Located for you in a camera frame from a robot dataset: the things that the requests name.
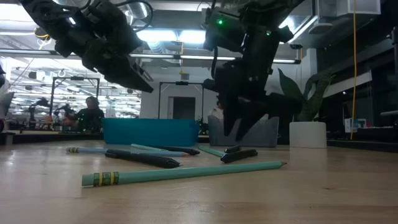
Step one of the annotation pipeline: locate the long ceiling light bar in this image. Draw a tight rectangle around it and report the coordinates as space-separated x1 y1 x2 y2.
129 53 302 65

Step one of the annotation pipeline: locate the green snake plant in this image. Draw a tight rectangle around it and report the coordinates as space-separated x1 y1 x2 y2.
277 67 336 123

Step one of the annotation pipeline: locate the black station frame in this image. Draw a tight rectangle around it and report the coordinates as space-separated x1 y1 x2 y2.
157 80 205 121
49 76 101 125

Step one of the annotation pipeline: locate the person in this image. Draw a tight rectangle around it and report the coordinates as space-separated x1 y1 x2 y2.
208 105 224 121
73 95 106 133

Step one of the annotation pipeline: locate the black chair back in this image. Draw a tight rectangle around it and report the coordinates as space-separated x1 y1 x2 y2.
279 102 294 144

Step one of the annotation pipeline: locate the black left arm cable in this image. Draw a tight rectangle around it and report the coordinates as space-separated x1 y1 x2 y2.
114 0 155 32

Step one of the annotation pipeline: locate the white and blue box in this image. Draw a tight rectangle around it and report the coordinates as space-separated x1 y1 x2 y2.
344 118 368 134

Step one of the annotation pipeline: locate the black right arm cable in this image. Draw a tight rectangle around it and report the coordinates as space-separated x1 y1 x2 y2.
210 46 219 80

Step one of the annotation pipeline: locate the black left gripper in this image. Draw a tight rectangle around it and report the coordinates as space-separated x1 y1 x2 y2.
55 0 154 93

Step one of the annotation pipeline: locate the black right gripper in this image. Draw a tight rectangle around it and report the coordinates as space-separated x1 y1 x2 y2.
203 30 282 141

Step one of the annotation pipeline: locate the yellow cable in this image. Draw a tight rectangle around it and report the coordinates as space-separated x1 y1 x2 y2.
350 0 358 141

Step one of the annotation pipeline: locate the grey tilted screen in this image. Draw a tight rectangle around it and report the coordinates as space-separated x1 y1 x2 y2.
0 91 15 119

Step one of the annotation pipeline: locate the silver ceiling duct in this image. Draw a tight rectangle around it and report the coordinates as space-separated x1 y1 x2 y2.
123 1 149 30

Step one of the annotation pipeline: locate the white ceiling unit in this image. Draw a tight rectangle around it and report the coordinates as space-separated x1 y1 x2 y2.
317 0 382 17

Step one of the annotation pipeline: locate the white plant pot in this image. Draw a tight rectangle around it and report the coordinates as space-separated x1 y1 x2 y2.
289 121 328 149

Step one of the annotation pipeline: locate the blue plastic bin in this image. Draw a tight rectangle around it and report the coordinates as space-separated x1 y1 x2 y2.
101 117 200 147

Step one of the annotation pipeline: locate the grey plastic bin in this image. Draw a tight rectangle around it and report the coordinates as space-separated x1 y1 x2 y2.
207 114 280 148

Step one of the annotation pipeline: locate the black pen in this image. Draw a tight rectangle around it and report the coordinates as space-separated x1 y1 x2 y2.
220 149 259 164
224 144 243 154
152 145 201 156
104 149 182 169

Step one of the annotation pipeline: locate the blue pencil with green ferrule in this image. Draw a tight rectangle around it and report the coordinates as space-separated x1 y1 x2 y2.
65 146 191 157

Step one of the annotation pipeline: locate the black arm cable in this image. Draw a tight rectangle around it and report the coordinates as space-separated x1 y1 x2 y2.
210 46 219 80
114 0 155 32

